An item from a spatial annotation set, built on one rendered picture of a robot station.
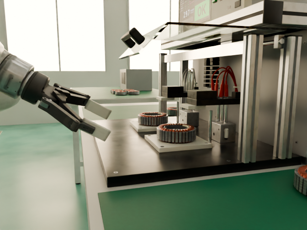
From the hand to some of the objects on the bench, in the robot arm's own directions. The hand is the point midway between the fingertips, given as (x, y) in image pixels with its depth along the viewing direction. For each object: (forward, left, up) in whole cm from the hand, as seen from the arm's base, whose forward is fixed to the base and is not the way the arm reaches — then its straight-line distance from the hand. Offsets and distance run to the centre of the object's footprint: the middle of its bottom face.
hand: (104, 122), depth 68 cm
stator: (+28, +18, -6) cm, 33 cm away
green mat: (+66, +60, -10) cm, 90 cm away
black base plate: (+25, +6, -10) cm, 28 cm away
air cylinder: (+33, -10, -8) cm, 36 cm away
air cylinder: (+41, +13, -8) cm, 44 cm away
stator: (+20, -5, -6) cm, 21 cm away
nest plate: (+20, -5, -7) cm, 22 cm away
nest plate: (+28, +18, -7) cm, 34 cm away
